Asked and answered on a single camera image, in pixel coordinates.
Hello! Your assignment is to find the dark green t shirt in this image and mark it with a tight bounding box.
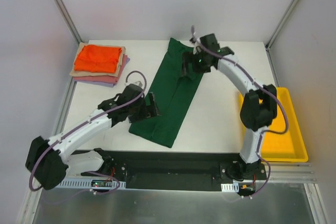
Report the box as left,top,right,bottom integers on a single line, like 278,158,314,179
129,38,203,148

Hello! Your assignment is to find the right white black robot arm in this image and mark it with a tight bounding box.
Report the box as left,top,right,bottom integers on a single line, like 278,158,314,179
182,47,277,182

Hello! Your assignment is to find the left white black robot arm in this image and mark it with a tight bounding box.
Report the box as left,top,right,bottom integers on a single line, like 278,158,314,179
25,92,160,191

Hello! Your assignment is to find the folded pink t shirt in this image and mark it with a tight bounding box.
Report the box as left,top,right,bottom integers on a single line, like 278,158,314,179
73,55,128,87

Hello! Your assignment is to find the folded beige t shirt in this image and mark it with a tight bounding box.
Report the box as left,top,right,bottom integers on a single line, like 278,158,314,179
70,42,125,77

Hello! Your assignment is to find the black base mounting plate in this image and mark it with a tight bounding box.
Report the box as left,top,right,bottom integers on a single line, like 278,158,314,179
80,150,268,192

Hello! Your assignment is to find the folded orange t shirt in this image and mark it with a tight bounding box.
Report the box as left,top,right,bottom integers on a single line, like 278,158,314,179
74,45,123,73

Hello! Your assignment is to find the yellow plastic tray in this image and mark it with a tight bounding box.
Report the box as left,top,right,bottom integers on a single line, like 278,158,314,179
240,87,308,163

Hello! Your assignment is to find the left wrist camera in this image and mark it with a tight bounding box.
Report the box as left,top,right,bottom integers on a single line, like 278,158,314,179
98,84,143,111

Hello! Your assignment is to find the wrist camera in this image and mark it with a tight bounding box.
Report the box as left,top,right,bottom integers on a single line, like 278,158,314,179
190,34,235,58
98,84,143,111

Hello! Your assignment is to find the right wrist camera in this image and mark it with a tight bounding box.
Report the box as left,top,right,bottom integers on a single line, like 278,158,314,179
190,34,235,58

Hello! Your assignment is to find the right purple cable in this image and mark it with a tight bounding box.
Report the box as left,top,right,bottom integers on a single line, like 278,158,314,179
190,25,290,200

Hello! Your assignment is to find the purple cable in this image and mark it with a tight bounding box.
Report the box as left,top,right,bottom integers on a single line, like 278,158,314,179
28,70,148,196
190,25,290,200

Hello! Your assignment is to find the left white cable duct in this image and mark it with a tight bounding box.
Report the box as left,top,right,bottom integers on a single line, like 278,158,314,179
56,178,126,189

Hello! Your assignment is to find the white cable duct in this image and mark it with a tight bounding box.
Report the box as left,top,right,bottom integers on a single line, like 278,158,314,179
220,183,239,193
56,178,126,189

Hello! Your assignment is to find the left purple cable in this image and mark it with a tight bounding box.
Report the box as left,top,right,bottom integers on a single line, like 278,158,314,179
28,70,148,196

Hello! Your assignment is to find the right white cable duct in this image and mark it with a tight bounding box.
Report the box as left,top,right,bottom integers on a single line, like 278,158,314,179
220,183,239,193

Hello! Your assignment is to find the aluminium front rail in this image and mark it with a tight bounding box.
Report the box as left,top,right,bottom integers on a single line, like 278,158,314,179
269,162,317,184

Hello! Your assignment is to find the right aluminium frame post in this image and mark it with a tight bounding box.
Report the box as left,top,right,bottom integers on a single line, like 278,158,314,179
264,0,319,51

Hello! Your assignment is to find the aluminium frame post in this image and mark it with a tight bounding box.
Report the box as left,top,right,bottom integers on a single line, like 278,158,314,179
54,0,83,43
264,0,319,51

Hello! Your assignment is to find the left aluminium frame post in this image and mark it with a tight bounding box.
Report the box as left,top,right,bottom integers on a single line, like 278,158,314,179
54,0,83,43

